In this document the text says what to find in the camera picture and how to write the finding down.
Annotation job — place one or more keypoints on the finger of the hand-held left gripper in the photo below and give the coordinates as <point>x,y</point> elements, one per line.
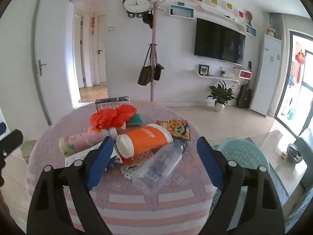
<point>2,128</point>
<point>12,139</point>

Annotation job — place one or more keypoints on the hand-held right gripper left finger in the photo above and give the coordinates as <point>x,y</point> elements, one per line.
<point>101,162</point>

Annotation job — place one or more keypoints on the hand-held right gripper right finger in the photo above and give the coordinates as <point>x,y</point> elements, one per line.
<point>209,160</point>

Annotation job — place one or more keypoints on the dotted snack wrapper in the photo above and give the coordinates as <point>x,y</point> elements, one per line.
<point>127,171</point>

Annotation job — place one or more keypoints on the white paper box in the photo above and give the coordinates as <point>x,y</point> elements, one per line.
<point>73,159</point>

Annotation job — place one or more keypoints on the pink printed canister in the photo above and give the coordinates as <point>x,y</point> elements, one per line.
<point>83,139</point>

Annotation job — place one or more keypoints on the orange plastic bag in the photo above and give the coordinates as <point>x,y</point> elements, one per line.
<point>110,117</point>

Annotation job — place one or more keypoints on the panda print snack packet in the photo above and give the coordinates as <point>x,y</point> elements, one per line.
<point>174,127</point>

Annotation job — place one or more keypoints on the clear plastic bottle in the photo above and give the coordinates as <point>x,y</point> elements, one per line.
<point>159,166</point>

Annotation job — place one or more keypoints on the orange white canister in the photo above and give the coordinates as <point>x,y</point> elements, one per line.
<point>146,137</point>

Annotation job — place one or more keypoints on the teal plastic cup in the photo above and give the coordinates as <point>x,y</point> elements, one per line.
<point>137,120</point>

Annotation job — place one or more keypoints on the blue white carton box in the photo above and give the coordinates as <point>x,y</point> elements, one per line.
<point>110,102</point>

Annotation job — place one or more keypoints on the cream plastic stool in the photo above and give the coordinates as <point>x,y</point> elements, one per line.
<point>29,149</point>

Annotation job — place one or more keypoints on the teal plastic chair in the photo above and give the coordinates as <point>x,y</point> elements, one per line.
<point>242,151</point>

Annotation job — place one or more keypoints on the green potted plant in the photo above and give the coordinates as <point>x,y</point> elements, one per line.
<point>221,95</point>

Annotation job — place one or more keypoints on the pink patterned tablecloth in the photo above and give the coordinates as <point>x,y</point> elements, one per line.
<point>146,213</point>

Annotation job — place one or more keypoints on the glass coffee table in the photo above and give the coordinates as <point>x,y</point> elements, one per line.
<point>277,178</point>

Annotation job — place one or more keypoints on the black guitar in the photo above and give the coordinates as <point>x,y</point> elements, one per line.
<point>244,98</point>

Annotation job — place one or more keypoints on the metal pot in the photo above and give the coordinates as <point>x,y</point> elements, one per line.
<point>293,153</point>

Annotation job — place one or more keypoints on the small flower vase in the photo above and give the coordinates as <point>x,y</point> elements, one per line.
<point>222,73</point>

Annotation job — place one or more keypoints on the white entrance door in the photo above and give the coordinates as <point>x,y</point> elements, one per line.
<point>53,53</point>

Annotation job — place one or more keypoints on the red white box shelf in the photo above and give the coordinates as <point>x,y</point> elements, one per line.
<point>245,74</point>

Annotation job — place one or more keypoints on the teal bucket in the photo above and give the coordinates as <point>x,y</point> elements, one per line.
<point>291,114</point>

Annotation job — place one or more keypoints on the grey armchair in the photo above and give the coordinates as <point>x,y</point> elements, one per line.
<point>305,151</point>

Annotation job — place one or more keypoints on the brown handbag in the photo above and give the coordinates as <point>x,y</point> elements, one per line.
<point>145,76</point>

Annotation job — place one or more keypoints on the white refrigerator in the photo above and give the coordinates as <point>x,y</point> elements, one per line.
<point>266,78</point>

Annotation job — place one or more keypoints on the white interior door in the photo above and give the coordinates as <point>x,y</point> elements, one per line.
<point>102,61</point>
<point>82,53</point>

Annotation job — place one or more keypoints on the small black bag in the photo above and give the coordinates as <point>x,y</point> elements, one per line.
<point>158,72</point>

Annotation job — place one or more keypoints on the glass sliding door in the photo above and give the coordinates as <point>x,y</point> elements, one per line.
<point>303,90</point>

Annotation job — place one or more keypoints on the pink coat rack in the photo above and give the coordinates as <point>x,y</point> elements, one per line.
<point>154,53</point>

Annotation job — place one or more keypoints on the red knot decoration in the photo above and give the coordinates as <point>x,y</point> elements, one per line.
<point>300,58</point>

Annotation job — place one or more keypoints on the small blue cube shelf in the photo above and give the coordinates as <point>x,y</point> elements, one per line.
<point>250,30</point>

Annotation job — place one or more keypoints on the red hanging door ornament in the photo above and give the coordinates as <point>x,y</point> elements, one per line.
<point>93,24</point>

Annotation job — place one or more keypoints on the flower ornament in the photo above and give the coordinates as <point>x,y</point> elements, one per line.
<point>270,31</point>

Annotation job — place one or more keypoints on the small red fan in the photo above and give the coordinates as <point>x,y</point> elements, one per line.
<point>249,16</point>

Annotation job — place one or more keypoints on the grey curtain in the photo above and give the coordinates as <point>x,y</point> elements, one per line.
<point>275,24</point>

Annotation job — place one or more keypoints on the black cap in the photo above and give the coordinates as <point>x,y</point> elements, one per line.
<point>148,18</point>

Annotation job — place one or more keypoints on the white low wall shelf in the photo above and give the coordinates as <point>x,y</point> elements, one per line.
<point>210,77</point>

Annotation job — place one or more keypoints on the black picture frame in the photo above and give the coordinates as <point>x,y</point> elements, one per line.
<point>204,70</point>

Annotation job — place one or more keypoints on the black wall television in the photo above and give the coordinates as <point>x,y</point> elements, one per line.
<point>217,41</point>

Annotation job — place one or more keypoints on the white light switch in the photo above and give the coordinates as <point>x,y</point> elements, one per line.
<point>111,29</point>

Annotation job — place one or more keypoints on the white wavy wall shelf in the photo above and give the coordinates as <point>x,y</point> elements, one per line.
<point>220,14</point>

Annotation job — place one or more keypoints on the blue box wall shelf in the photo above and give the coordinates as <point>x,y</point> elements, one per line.
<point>181,11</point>

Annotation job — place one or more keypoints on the yellow cube wall shelf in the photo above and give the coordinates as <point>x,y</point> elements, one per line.
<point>229,6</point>
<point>214,1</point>

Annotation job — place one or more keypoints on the panda wall clock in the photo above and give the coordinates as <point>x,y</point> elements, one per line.
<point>135,3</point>

